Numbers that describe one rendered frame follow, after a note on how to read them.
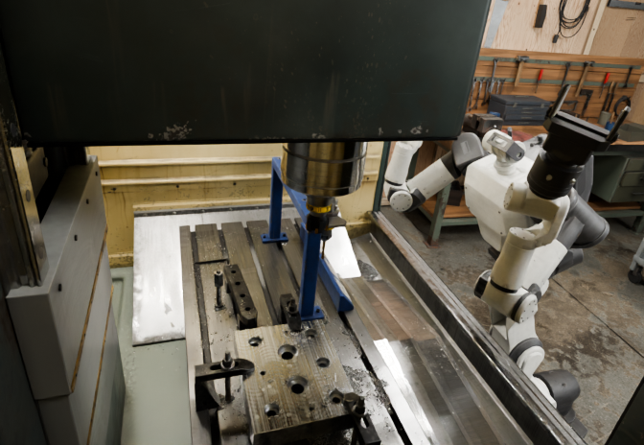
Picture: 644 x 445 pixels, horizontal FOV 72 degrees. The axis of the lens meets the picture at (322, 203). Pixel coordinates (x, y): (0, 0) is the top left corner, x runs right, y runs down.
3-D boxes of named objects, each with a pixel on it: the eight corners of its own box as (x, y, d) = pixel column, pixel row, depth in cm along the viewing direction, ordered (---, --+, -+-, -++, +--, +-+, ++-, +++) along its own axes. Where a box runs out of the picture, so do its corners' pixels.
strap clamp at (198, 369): (252, 389, 107) (253, 341, 100) (254, 400, 104) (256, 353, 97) (195, 400, 103) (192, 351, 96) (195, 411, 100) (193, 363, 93)
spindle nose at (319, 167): (280, 162, 93) (283, 105, 87) (356, 167, 94) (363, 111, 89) (279, 197, 78) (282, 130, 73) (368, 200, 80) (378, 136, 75)
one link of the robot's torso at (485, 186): (531, 200, 163) (526, 113, 144) (609, 251, 134) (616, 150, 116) (460, 234, 160) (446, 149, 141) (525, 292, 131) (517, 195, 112)
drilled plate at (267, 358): (319, 333, 120) (321, 318, 118) (359, 426, 96) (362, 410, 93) (233, 346, 113) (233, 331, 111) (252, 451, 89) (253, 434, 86)
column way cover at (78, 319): (125, 338, 117) (98, 154, 95) (104, 530, 77) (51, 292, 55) (103, 340, 116) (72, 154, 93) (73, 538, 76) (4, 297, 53)
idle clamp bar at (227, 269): (238, 280, 144) (238, 263, 141) (260, 335, 123) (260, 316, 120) (222, 282, 143) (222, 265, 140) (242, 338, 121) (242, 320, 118)
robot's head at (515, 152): (512, 140, 129) (497, 127, 125) (533, 151, 121) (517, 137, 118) (497, 158, 130) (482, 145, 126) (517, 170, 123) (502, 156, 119)
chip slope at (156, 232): (332, 245, 221) (337, 199, 209) (394, 348, 162) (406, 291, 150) (139, 264, 193) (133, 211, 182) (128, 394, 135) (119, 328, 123)
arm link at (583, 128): (607, 151, 79) (575, 200, 87) (621, 130, 85) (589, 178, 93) (539, 122, 84) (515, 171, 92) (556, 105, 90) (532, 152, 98)
